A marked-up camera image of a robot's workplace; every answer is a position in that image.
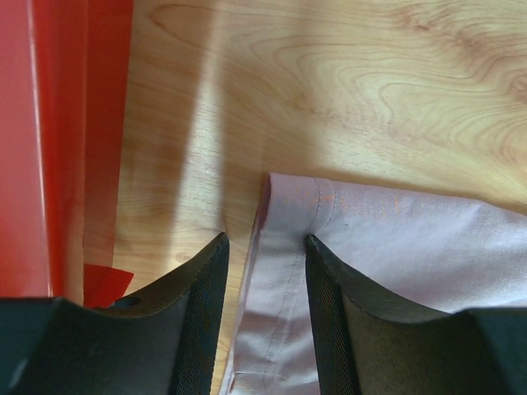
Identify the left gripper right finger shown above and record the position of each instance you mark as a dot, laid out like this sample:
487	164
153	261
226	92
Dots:
369	340

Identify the pink printed t shirt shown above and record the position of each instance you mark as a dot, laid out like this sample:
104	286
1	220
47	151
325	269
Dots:
448	253

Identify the red plastic bin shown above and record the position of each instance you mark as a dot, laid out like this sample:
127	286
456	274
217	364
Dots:
64	70

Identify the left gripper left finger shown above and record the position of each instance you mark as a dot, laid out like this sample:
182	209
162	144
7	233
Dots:
161	339

